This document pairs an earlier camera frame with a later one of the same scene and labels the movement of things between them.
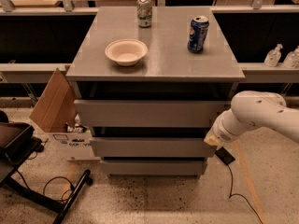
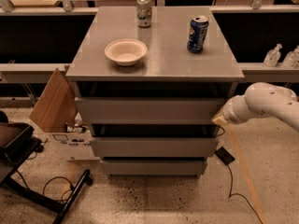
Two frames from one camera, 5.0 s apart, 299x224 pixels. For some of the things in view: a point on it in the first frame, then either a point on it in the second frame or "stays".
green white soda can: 145,11 stays
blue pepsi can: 197,34 stays
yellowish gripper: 222,133 to 229,113
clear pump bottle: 273,56 stays
